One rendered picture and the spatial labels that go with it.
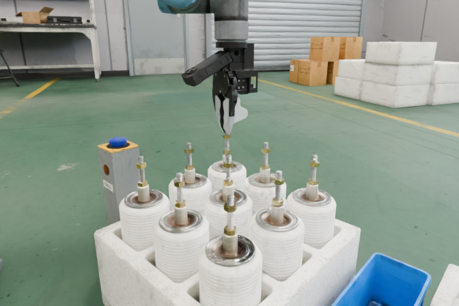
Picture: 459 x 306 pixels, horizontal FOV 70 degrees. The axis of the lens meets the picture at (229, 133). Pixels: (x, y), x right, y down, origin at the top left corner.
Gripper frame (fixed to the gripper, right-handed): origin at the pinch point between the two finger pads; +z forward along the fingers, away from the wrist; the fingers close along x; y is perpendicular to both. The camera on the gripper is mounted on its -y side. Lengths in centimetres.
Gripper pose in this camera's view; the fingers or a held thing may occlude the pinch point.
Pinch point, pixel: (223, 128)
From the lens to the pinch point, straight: 77.6
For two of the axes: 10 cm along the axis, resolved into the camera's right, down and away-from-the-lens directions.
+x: -5.2, -2.3, 8.2
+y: 8.6, -1.4, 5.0
